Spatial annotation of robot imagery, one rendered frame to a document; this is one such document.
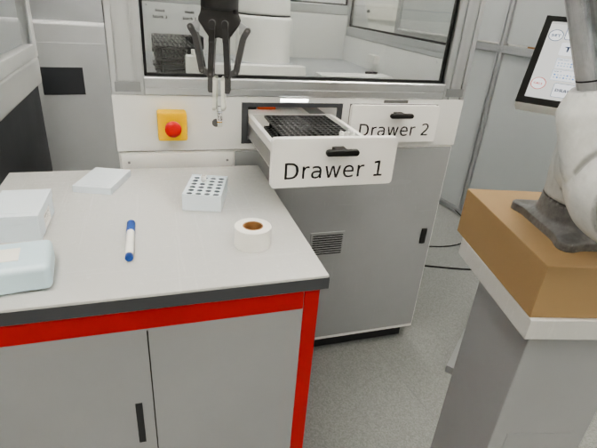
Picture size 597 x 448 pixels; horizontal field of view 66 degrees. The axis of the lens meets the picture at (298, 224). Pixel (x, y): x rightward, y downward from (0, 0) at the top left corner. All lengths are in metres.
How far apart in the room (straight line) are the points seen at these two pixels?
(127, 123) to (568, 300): 1.04
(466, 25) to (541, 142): 1.34
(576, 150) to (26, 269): 0.76
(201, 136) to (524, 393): 0.96
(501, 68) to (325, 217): 1.74
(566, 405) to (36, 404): 0.96
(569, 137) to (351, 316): 1.23
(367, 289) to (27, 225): 1.14
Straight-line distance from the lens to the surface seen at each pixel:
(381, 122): 1.40
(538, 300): 0.81
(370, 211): 1.52
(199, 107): 1.26
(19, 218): 0.94
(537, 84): 1.59
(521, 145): 2.81
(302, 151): 0.98
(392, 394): 1.70
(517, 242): 0.85
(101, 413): 0.94
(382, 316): 1.80
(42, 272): 0.79
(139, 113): 1.26
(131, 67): 1.23
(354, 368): 1.75
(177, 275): 0.79
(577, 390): 1.06
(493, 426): 1.05
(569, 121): 0.66
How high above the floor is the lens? 1.19
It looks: 26 degrees down
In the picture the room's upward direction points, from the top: 5 degrees clockwise
